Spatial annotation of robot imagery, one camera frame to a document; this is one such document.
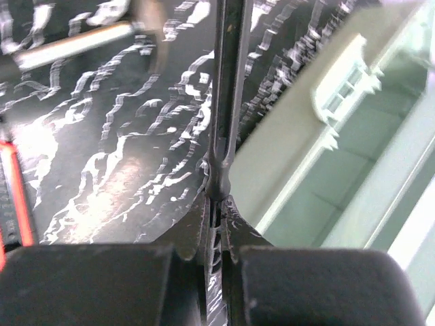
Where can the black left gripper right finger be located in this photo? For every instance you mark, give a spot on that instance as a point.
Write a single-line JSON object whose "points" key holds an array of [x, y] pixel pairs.
{"points": [[267, 285]]}

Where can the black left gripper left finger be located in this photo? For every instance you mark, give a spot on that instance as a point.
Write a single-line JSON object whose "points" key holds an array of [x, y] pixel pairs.
{"points": [[159, 283]]}

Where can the clear green tool box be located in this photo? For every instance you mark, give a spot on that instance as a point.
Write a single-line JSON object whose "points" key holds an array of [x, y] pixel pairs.
{"points": [[336, 144]]}

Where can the steel claw hammer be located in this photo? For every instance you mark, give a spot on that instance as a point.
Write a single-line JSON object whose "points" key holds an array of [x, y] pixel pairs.
{"points": [[146, 18]]}

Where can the black handled tool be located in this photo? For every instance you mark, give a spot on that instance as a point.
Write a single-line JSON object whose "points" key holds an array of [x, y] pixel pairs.
{"points": [[233, 25]]}

